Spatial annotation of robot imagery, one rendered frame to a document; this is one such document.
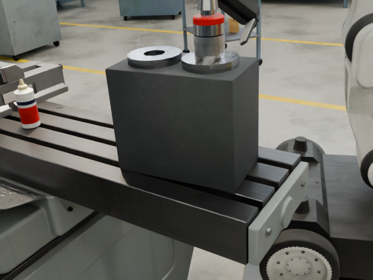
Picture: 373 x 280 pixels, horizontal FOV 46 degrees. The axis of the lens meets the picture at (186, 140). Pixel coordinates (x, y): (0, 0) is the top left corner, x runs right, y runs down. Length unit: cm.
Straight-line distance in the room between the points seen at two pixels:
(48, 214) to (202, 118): 42
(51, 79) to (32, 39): 448
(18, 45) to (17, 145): 461
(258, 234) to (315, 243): 50
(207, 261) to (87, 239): 99
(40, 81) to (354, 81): 79
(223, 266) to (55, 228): 111
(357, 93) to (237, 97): 58
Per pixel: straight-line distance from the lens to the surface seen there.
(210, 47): 67
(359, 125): 125
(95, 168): 82
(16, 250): 94
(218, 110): 65
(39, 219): 95
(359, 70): 115
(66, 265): 104
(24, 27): 562
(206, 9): 67
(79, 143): 93
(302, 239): 115
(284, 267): 122
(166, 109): 69
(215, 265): 196
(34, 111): 103
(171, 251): 141
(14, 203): 89
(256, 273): 134
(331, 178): 146
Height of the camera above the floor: 131
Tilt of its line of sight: 26 degrees down
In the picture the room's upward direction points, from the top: 4 degrees counter-clockwise
